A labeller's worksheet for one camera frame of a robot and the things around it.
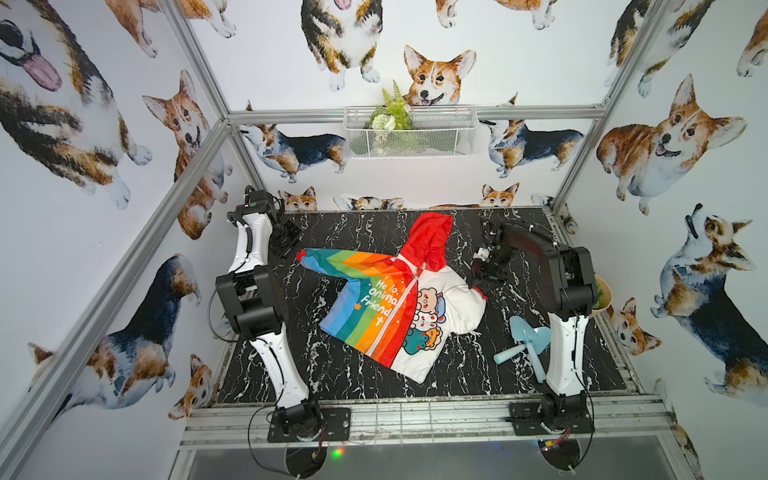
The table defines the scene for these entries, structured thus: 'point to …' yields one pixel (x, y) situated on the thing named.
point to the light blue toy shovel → (534, 339)
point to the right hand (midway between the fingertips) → (474, 284)
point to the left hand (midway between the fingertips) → (309, 236)
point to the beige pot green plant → (605, 294)
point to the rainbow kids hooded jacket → (403, 312)
